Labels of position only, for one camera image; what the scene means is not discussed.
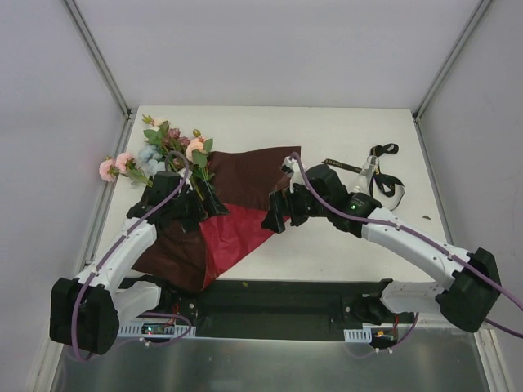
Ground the peach artificial flower stem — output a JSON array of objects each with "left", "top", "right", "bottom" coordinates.
[{"left": 185, "top": 129, "right": 214, "bottom": 201}]

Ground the aluminium corner frame post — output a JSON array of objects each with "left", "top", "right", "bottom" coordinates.
[{"left": 413, "top": 0, "right": 495, "bottom": 124}]

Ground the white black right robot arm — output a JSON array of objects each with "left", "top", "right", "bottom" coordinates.
[{"left": 261, "top": 156, "right": 501, "bottom": 332}]

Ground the light blue artificial flower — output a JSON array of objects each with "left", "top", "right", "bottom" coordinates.
[{"left": 137, "top": 145, "right": 165, "bottom": 176}]

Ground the mauve artificial flower stem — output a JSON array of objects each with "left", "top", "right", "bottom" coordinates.
[{"left": 143, "top": 123, "right": 190, "bottom": 158}]

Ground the aluminium front rail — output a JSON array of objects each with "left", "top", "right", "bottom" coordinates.
[{"left": 51, "top": 287, "right": 495, "bottom": 330}]

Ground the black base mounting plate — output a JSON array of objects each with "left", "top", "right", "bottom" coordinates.
[{"left": 124, "top": 278, "right": 416, "bottom": 330}]

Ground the pink artificial flower stem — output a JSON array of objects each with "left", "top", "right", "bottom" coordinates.
[{"left": 98, "top": 152, "right": 152, "bottom": 187}]

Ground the left aluminium frame post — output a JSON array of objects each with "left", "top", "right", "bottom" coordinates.
[{"left": 61, "top": 0, "right": 132, "bottom": 119}]

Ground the red paper flower wrapping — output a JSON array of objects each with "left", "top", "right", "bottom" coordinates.
[{"left": 133, "top": 146, "right": 302, "bottom": 292}]

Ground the clear glass vase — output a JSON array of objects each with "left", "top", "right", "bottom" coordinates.
[{"left": 350, "top": 155, "right": 379, "bottom": 196}]

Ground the left white cable duct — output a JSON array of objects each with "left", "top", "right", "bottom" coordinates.
[{"left": 117, "top": 320, "right": 196, "bottom": 339}]

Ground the white cable duct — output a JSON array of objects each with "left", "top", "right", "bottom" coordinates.
[
  {"left": 343, "top": 327, "right": 373, "bottom": 344},
  {"left": 117, "top": 320, "right": 196, "bottom": 339}
]

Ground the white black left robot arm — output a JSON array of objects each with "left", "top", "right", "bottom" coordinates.
[{"left": 49, "top": 171, "right": 229, "bottom": 354}]

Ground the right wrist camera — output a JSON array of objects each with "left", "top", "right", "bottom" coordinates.
[{"left": 281, "top": 156, "right": 305, "bottom": 193}]

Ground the cream bud flower stem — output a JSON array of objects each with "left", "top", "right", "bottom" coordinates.
[{"left": 141, "top": 115, "right": 170, "bottom": 131}]

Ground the dark green printed ribbon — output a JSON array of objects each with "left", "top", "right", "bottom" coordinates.
[{"left": 323, "top": 143, "right": 405, "bottom": 211}]

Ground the right white cable duct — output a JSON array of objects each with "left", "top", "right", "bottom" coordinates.
[{"left": 343, "top": 327, "right": 373, "bottom": 344}]

